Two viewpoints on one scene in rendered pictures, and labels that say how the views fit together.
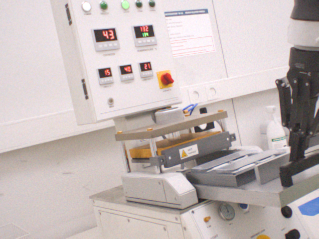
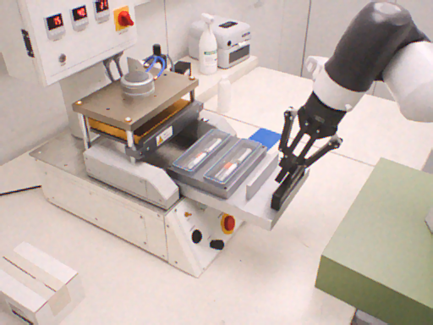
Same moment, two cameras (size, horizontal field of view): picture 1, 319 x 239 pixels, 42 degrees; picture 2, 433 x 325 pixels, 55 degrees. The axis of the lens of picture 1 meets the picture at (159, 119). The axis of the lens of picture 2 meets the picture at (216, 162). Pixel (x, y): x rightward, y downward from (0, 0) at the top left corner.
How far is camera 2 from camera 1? 0.48 m
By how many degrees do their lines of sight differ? 40
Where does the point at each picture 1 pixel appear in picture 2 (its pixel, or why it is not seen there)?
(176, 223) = (157, 218)
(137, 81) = (92, 26)
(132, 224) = (95, 199)
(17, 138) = not seen: outside the picture
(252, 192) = (244, 212)
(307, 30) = (341, 96)
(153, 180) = (132, 175)
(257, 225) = not seen: hidden behind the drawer
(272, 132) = (206, 45)
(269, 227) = not seen: hidden behind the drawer
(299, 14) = (339, 79)
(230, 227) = (203, 214)
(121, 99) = (74, 53)
